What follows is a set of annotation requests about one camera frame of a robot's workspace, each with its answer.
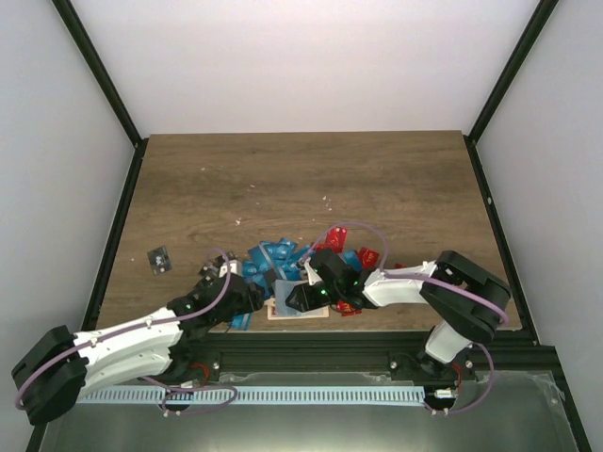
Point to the light blue slotted cable duct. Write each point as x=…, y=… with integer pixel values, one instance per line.
x=266, y=395

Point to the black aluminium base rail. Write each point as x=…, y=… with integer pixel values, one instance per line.
x=400, y=353

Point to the red VIP card top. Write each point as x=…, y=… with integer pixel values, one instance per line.
x=336, y=239

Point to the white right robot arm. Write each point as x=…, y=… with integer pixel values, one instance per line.
x=470, y=300

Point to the black frame post right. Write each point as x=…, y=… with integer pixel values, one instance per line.
x=530, y=34

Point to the lone black VIP card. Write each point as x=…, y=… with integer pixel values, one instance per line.
x=159, y=260

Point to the blue VIP card centre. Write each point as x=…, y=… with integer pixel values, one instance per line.
x=263, y=256

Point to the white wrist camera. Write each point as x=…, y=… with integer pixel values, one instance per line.
x=312, y=276
x=233, y=267

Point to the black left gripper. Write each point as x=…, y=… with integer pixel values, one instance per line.
x=252, y=300

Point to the blue striped card front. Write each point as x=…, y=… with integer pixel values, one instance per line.
x=241, y=322

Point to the black frame post left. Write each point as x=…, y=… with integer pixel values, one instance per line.
x=81, y=38

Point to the red card by holder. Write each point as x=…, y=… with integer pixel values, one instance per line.
x=346, y=309

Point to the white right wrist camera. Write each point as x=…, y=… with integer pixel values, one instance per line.
x=312, y=276

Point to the blue card top with chip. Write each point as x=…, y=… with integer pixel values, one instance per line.
x=285, y=248

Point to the black frame post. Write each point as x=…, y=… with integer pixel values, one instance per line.
x=81, y=38
x=530, y=34

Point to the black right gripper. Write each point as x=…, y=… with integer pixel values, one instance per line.
x=304, y=299

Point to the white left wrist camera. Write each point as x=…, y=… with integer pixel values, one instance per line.
x=233, y=267

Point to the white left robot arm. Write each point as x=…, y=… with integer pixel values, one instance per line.
x=65, y=366

